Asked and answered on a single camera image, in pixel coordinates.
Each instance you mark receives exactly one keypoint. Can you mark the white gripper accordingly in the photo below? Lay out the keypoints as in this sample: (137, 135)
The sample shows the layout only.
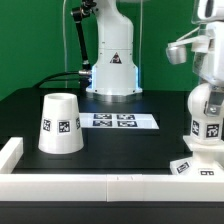
(209, 65)

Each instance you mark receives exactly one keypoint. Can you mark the white lamp bulb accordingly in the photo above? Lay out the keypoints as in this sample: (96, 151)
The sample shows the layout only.
(207, 113)

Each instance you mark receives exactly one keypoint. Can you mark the white lamp base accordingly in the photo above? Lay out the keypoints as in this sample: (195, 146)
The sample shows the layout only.
(202, 162)

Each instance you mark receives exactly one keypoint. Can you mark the white lamp shade cone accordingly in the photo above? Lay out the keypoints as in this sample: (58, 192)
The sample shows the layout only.
(60, 130)

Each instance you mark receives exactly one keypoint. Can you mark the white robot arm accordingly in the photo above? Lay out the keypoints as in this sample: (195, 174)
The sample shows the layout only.
(116, 77)

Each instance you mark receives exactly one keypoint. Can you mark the white marker sheet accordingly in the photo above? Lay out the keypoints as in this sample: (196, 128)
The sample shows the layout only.
(118, 121)

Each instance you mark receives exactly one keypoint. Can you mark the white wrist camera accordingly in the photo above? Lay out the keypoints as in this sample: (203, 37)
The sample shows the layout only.
(198, 38)

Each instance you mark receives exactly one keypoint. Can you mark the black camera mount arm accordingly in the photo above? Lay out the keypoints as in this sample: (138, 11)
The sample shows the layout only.
(78, 14)

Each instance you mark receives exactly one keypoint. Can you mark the white left wall bar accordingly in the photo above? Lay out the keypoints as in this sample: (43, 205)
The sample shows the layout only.
(10, 154)

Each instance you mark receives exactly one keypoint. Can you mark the white wall bar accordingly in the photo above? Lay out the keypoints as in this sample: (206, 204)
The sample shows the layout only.
(110, 188)
(10, 154)

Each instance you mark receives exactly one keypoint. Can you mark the white front wall bar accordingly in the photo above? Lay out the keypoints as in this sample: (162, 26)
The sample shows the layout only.
(110, 188)

